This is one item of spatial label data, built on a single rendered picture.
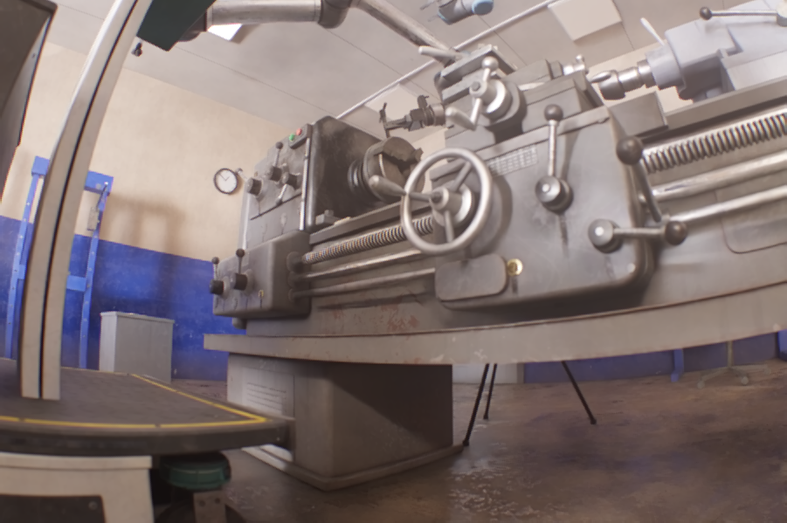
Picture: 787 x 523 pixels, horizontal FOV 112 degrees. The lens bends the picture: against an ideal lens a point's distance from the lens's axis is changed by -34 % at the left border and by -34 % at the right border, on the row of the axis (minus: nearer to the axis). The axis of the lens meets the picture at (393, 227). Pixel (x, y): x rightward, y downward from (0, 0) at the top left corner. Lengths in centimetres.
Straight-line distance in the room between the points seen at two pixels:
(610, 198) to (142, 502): 75
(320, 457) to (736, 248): 116
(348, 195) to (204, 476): 120
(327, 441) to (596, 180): 98
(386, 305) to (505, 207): 52
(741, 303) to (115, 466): 77
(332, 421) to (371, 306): 36
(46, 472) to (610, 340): 72
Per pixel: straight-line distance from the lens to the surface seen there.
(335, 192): 152
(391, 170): 145
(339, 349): 99
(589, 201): 67
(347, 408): 125
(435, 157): 76
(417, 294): 104
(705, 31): 116
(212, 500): 64
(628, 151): 54
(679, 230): 56
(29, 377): 64
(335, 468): 126
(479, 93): 72
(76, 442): 48
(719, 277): 79
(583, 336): 64
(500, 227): 73
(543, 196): 65
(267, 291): 133
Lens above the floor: 43
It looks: 17 degrees up
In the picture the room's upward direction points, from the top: straight up
